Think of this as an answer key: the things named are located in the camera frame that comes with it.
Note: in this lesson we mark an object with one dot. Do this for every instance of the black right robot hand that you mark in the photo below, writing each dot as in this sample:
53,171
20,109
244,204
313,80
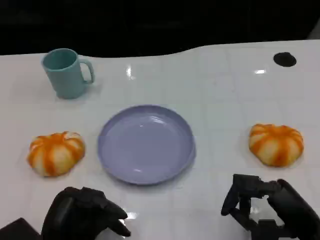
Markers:
292,207

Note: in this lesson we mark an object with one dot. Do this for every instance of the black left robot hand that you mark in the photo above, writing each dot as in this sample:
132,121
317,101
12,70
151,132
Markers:
75,212

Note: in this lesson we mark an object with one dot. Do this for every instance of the orange white toy bread roll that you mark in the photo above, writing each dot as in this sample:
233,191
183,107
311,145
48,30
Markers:
56,155
276,146

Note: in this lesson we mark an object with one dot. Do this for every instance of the lilac plate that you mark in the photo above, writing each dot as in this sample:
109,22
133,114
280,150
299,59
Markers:
146,147

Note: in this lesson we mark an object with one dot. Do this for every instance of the pale green mug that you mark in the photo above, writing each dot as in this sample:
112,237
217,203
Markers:
65,75

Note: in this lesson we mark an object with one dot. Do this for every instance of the black round table grommet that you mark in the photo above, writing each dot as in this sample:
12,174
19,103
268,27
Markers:
285,59

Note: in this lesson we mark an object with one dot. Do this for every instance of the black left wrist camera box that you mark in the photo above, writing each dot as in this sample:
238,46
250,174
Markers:
17,230

